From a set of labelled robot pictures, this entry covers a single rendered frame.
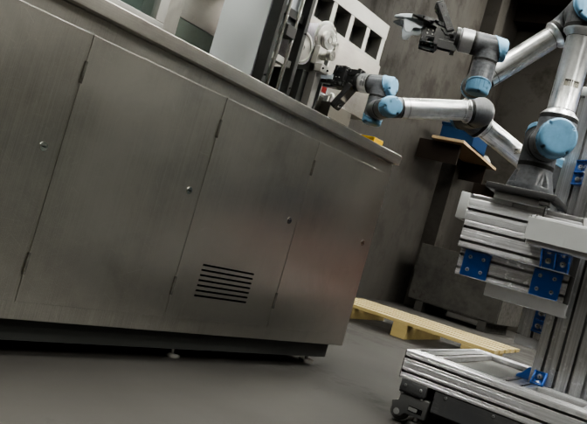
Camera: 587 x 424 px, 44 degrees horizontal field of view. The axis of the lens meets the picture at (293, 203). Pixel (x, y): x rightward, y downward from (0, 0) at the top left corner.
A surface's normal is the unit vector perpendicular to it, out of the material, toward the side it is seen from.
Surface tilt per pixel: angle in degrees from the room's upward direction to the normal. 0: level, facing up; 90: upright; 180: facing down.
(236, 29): 90
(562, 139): 97
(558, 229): 90
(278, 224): 90
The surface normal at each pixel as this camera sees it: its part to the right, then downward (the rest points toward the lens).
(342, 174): 0.76, 0.20
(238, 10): -0.58, -0.20
